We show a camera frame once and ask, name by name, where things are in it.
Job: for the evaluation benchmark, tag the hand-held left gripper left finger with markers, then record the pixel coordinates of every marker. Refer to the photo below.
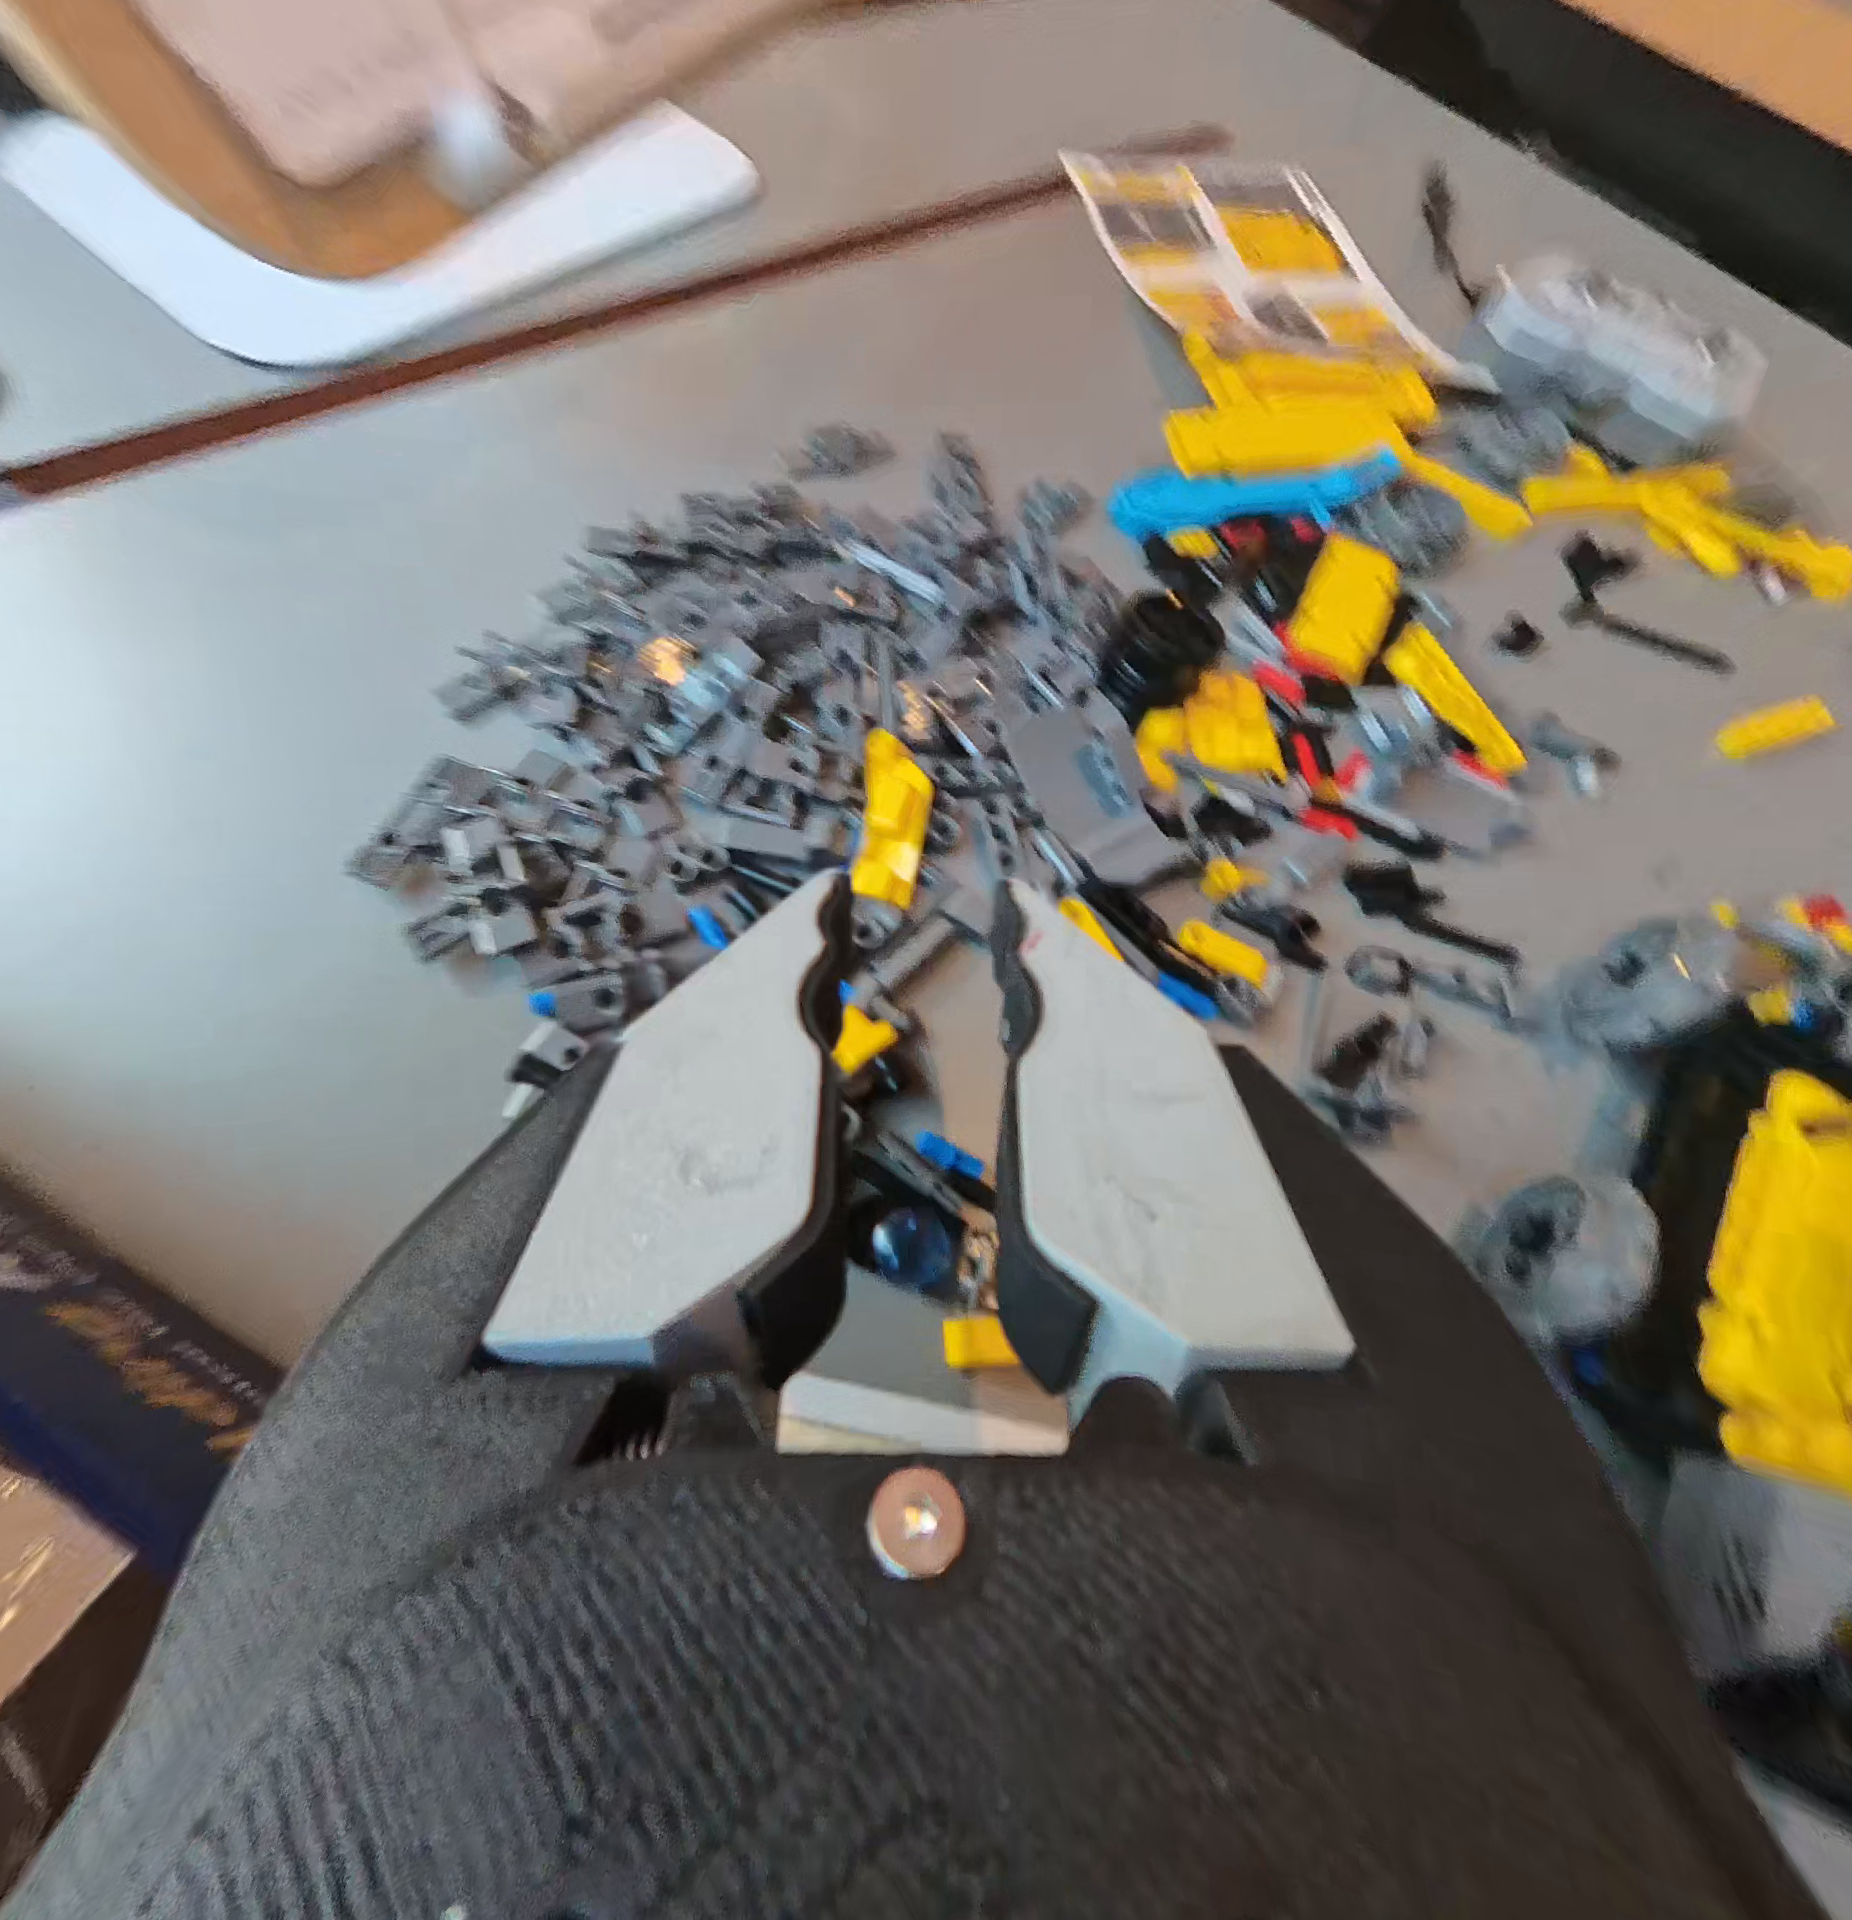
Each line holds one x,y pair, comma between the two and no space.
672,1183

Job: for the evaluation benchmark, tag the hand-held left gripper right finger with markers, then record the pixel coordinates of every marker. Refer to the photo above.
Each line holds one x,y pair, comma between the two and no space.
1166,1199

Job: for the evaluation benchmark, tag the yellow toy vehicle model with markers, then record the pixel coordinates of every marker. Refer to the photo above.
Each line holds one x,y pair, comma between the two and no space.
1795,1277

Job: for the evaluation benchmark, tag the black long axle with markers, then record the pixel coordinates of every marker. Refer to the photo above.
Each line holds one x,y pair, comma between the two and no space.
1656,638

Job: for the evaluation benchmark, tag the yellow beam assembly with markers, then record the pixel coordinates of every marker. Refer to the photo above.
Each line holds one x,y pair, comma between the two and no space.
1688,507

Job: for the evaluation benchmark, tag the grey desk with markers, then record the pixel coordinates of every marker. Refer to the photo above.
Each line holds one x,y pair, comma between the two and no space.
270,900

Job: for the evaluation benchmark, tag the pile of grey track links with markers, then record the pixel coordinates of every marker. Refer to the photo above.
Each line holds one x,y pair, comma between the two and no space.
641,777

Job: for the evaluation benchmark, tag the grey curved panel piece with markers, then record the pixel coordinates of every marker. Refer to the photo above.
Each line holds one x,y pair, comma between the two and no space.
1085,772

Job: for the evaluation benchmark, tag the pile of mixed coloured pieces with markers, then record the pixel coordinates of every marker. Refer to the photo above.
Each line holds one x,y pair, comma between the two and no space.
1317,777

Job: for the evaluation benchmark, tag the black wheel rim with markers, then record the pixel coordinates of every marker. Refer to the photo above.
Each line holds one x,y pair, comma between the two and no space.
1159,656

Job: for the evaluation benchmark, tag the dark blue kit box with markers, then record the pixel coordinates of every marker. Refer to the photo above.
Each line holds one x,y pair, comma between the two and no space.
87,1353

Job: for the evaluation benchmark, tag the yellow rectangular panel piece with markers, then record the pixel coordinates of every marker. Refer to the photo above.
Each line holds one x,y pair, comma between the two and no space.
1343,601

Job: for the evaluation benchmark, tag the blue brick separator tool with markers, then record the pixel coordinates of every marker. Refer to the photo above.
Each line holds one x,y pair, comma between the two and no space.
1245,490

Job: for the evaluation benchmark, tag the black connector cluster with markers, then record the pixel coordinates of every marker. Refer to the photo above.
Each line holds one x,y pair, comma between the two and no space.
1595,567

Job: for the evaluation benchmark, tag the short yellow holed beam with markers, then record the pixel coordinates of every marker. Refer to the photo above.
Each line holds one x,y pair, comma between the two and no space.
1778,728

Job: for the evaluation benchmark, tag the grey battery box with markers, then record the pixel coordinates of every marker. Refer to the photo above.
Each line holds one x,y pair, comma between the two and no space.
1613,362

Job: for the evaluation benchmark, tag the yellow sticker sheet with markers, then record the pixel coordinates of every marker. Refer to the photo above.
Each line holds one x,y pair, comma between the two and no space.
1257,242

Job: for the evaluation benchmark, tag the wooden instruction board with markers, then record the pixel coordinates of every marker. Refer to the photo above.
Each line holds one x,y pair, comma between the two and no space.
150,164

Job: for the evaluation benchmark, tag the yellow stacked beam frame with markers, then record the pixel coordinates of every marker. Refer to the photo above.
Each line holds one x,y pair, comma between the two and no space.
1283,422

